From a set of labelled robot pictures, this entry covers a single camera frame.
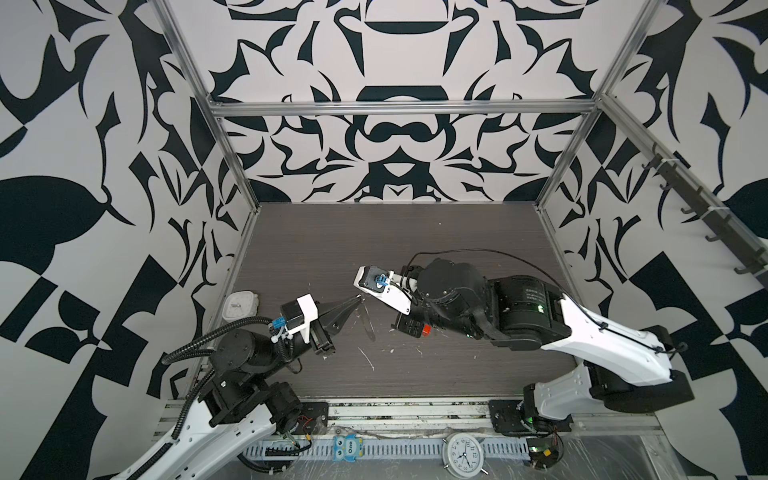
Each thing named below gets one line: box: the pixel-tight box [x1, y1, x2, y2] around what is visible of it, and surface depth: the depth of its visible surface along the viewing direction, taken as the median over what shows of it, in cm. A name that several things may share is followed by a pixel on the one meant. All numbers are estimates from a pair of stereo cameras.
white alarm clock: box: [442, 433, 489, 479], surface depth 68 cm
